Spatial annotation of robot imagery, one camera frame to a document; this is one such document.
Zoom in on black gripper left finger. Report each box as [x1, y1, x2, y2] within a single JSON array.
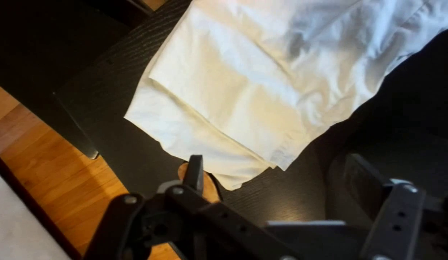
[[84, 153, 302, 260]]

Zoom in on white cloth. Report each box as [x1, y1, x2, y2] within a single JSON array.
[[123, 0, 394, 192]]

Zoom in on wooden spoon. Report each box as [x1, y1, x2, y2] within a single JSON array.
[[176, 161, 221, 205]]

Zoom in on black wooden table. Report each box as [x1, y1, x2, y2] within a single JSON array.
[[0, 0, 448, 260]]

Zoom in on pale blue crinkled cloth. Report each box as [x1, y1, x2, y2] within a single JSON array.
[[261, 0, 448, 112]]

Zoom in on white rug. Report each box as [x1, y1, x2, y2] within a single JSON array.
[[0, 167, 71, 260]]

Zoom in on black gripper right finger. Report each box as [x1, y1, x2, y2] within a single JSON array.
[[344, 151, 428, 260]]

